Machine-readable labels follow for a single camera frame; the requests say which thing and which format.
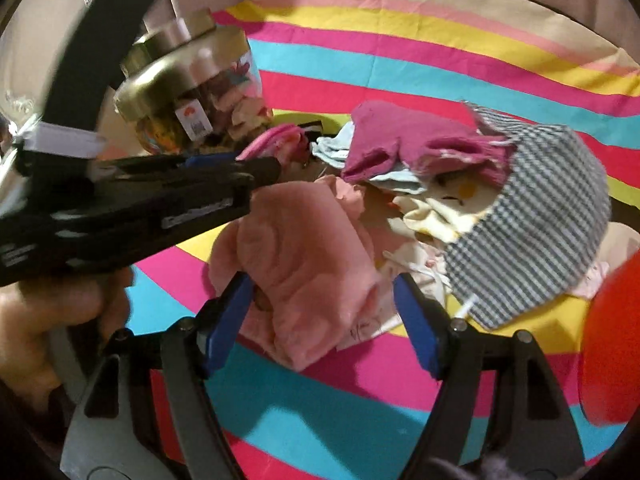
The cartoon print cream cloth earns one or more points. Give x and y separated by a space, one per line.
450 207

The magenta knit sock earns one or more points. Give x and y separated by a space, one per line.
386 135

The red thermos bottle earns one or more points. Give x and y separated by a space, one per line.
609 360

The pink fluffy sock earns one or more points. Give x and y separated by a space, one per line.
312 264

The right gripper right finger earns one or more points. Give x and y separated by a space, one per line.
497 398

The glass jar gold lid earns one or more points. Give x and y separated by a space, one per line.
192 85

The houndstooth fabric pouch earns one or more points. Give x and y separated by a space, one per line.
543 231

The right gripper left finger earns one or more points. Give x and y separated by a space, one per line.
141 406

